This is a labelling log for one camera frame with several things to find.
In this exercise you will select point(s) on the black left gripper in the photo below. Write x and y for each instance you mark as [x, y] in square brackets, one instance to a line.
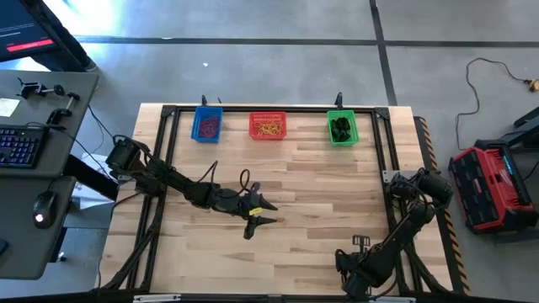
[236, 204]

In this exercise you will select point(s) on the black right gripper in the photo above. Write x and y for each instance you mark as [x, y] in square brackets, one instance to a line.
[358, 273]

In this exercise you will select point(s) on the yellow thin rubber band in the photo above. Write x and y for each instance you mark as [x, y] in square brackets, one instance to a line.
[273, 132]
[269, 125]
[278, 126]
[260, 126]
[263, 132]
[268, 129]

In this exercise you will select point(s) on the black wide rubber band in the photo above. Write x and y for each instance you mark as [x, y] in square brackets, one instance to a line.
[346, 133]
[340, 138]
[335, 131]
[345, 123]
[334, 123]

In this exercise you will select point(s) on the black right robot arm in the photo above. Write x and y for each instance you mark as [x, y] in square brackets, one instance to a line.
[404, 231]

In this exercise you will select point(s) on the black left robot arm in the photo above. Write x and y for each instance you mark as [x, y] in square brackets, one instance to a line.
[168, 179]

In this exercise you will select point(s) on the yellow tape tag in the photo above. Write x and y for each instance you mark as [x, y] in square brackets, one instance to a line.
[255, 211]

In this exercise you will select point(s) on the red plastic basket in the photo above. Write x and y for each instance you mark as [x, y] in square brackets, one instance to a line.
[254, 115]

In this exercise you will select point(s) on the yellow black hazard strip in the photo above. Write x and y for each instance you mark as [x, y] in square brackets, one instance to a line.
[457, 256]

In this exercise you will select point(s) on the green plastic basket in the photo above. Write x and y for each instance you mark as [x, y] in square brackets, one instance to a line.
[353, 141]

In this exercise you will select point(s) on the blue plastic basket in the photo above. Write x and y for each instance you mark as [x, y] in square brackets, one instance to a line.
[195, 111]

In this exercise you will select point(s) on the red and black tool case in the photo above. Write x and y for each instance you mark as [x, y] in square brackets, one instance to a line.
[505, 198]

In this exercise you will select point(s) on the white paper sheet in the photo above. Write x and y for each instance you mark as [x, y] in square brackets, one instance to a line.
[90, 198]

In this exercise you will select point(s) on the black computer mouse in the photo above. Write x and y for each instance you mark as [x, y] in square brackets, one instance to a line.
[46, 206]

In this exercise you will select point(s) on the black equipment stand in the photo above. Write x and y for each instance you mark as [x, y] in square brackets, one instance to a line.
[526, 130]

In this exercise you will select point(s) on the black desk clamp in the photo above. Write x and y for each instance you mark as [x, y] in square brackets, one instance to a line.
[59, 113]
[29, 89]

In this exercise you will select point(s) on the black backlit keyboard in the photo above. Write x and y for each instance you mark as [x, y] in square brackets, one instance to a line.
[21, 147]

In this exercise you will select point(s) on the grey desk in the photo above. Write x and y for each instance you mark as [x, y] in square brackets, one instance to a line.
[12, 185]

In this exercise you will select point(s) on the pale yellow sticky note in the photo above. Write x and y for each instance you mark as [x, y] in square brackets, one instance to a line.
[8, 107]

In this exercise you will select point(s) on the white metal bracket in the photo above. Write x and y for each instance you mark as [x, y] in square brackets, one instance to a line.
[156, 298]
[396, 300]

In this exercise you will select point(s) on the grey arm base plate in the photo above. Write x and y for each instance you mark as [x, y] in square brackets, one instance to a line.
[389, 174]

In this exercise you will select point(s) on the black metal table frame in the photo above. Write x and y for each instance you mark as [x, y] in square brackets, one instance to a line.
[236, 108]

